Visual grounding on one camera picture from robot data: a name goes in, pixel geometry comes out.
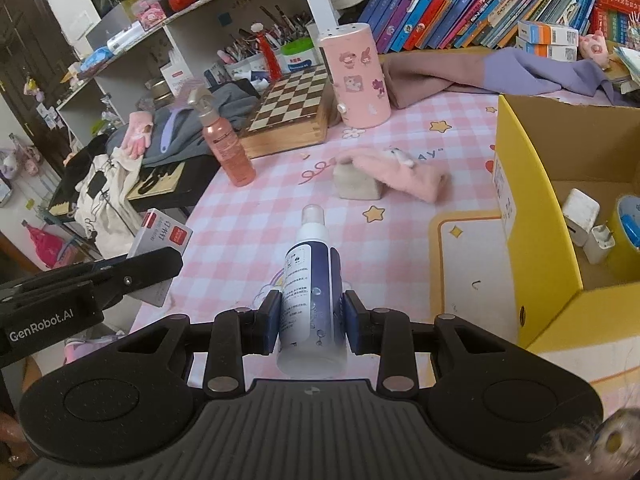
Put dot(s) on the white blue spray bottle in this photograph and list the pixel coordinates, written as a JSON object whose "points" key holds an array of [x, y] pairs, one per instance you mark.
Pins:
{"points": [[310, 280]]}

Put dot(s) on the pink glove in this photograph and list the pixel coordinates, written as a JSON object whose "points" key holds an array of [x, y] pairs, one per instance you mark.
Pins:
{"points": [[136, 132]]}

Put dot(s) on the wooden chess box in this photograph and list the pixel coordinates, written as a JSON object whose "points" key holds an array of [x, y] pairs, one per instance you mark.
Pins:
{"points": [[285, 105]]}

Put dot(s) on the purple and pink cloth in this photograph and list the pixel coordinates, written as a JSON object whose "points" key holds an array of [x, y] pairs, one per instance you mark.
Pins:
{"points": [[450, 70]]}

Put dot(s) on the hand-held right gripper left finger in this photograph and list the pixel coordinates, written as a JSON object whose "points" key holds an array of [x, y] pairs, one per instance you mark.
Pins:
{"points": [[271, 320]]}

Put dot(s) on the white tub green lid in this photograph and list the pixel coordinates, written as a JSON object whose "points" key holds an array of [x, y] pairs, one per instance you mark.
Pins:
{"points": [[300, 57]]}

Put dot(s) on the bunch of pens and brushes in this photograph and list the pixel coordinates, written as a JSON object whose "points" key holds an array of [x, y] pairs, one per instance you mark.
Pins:
{"points": [[265, 35]]}

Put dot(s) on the orange white small carton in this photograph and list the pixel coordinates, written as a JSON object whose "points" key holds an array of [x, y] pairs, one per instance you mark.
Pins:
{"points": [[547, 32], [545, 50]]}

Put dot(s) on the grey cloth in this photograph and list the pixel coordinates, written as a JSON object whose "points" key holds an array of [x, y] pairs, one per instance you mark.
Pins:
{"points": [[235, 100]]}

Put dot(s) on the white red card box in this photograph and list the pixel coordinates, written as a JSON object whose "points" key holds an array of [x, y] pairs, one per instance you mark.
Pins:
{"points": [[176, 74]]}

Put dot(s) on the small white charger plug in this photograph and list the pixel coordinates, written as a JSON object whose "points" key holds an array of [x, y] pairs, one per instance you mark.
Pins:
{"points": [[597, 247]]}

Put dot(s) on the yellow cardboard box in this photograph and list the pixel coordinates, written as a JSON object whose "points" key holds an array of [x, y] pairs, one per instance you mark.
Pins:
{"points": [[540, 260]]}

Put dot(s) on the large white charger plug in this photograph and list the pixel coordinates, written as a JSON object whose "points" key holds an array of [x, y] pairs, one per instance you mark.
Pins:
{"points": [[580, 212]]}

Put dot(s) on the beige foam block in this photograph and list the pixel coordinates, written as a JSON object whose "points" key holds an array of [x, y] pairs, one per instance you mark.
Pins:
{"points": [[355, 185]]}

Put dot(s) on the pink checked tablecloth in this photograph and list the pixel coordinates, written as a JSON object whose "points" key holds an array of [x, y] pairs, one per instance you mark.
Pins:
{"points": [[280, 195]]}

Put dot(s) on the pink spray bottle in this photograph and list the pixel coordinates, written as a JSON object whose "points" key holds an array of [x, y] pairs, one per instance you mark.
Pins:
{"points": [[227, 150]]}

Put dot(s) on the pink patterned box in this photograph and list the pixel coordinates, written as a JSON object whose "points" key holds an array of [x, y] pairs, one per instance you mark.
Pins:
{"points": [[149, 15]]}

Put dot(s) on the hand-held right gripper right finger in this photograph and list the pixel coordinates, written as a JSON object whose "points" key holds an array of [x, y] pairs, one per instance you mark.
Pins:
{"points": [[351, 320]]}

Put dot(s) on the pink sticker canister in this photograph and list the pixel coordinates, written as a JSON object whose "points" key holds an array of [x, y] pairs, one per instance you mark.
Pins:
{"points": [[357, 80]]}

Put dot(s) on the row of colourful books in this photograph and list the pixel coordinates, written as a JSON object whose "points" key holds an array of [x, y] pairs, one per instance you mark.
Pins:
{"points": [[465, 5]]}

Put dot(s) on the pink pig plush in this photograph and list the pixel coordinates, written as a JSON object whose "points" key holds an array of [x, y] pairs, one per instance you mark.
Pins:
{"points": [[595, 47]]}

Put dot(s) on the red boxed book set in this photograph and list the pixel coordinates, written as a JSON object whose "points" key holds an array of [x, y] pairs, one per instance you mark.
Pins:
{"points": [[617, 10]]}

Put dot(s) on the wooden letter board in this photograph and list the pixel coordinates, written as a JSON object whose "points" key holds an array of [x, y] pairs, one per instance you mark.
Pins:
{"points": [[155, 180]]}

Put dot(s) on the white tote bag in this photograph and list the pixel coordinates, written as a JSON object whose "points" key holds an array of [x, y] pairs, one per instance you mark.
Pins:
{"points": [[110, 200]]}

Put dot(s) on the grey fluffy trim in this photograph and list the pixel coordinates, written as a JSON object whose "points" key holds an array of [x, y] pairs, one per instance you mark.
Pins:
{"points": [[585, 445]]}

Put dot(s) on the red white small box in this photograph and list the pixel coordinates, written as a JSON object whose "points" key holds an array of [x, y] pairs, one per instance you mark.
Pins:
{"points": [[165, 230]]}

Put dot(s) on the pink fuzzy sock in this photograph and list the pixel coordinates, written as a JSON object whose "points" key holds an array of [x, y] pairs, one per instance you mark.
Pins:
{"points": [[415, 180]]}

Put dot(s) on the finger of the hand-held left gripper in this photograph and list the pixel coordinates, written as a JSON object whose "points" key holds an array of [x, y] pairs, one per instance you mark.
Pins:
{"points": [[145, 272]]}

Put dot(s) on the stack of papers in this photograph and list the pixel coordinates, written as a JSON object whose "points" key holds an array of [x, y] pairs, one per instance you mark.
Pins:
{"points": [[627, 70]]}

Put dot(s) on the white shelf unit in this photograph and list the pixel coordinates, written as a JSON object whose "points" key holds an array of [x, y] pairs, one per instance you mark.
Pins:
{"points": [[200, 35]]}

